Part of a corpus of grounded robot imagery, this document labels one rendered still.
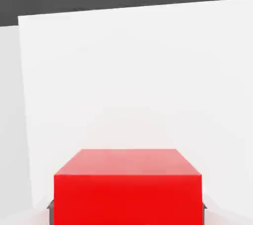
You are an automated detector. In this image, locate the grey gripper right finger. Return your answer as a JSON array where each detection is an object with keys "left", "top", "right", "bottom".
[{"left": 202, "top": 202, "right": 220, "bottom": 225}]

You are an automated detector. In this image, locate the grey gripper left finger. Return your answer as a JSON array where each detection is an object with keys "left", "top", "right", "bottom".
[{"left": 33, "top": 199, "right": 54, "bottom": 225}]

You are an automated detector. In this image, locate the small red cube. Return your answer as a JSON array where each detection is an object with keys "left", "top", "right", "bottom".
[{"left": 53, "top": 148, "right": 204, "bottom": 225}]

